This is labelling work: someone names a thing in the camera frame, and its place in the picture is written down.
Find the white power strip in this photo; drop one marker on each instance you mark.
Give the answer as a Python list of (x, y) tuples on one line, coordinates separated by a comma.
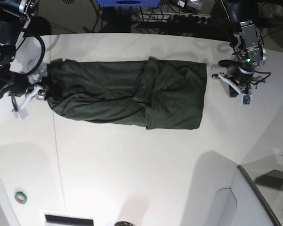
[(171, 17)]

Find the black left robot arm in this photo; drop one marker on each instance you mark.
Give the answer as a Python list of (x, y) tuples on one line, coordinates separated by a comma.
[(248, 54)]

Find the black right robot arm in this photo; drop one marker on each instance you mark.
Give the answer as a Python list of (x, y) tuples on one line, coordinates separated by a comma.
[(16, 21)]

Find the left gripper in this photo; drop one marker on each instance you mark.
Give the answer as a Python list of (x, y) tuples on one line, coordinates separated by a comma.
[(239, 79)]

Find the green red emergency button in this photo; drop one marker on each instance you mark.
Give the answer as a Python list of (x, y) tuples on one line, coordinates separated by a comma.
[(20, 197)]

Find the black round knob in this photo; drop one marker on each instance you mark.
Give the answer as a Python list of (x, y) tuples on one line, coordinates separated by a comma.
[(123, 223)]

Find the grey monitor frame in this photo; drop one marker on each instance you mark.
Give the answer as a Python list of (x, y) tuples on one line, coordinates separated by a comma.
[(272, 217)]

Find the dark green t-shirt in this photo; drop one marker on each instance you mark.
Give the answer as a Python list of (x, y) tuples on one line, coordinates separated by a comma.
[(155, 94)]

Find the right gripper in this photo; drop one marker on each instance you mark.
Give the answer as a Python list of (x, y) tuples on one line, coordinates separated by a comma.
[(20, 85)]

